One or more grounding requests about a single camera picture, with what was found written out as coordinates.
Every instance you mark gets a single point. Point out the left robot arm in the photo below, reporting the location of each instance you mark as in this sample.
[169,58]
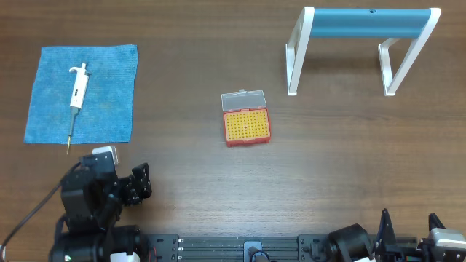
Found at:
[87,214]

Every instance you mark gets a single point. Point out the white pipette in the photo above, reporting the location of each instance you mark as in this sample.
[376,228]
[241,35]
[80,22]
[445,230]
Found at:
[79,87]

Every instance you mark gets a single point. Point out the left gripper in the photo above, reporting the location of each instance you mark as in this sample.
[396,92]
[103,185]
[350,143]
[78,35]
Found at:
[98,163]

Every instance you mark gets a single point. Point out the white and blue stand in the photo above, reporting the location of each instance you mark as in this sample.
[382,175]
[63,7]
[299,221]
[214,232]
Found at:
[364,23]

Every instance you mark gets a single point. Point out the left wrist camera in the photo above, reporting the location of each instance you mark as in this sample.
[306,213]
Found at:
[106,152]

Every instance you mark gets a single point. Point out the red and yellow tip box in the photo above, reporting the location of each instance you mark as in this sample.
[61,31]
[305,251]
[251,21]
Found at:
[247,125]

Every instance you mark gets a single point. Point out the mounting rail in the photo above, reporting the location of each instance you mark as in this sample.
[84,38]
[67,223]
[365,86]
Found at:
[218,248]

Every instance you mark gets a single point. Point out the blue cloth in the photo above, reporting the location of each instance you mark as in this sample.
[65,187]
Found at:
[105,94]

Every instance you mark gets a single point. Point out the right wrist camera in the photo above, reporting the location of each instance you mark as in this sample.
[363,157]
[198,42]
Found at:
[448,239]

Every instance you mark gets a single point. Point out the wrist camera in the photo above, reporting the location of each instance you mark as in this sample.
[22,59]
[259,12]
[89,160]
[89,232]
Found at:
[106,152]
[448,239]

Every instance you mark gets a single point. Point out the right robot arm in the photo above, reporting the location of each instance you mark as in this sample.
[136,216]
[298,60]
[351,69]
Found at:
[349,242]

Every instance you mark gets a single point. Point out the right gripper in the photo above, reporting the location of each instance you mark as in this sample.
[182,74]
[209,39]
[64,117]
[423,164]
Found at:
[404,253]

